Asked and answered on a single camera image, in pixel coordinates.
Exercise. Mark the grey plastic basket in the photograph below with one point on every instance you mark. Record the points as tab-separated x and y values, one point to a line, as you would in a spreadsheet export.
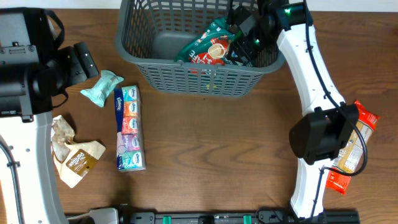
151	34

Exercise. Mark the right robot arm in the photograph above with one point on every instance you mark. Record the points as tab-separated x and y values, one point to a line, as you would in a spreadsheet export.
327	120

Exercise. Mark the beige Panfee snack bag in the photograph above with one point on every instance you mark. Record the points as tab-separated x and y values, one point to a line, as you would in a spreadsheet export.
72	160

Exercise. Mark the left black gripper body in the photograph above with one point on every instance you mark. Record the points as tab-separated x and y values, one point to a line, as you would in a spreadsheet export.
86	59

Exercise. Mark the green Nescafe coffee bag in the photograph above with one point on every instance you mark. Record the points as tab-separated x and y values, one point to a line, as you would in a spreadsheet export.
212	47

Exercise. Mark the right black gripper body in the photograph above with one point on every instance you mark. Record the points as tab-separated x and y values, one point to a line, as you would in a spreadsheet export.
241	33

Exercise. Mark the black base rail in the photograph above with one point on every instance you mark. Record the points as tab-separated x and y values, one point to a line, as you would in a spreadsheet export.
123	214

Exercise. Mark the light teal snack wrapper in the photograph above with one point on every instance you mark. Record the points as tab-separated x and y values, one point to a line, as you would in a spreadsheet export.
104	86

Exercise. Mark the Kleenex tissue multipack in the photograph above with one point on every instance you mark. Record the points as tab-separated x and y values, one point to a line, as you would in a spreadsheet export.
130	145

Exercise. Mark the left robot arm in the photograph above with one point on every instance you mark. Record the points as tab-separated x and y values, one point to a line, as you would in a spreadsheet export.
35	68

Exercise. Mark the orange noodle packet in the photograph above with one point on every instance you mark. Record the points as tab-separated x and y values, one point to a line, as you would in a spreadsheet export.
350	156

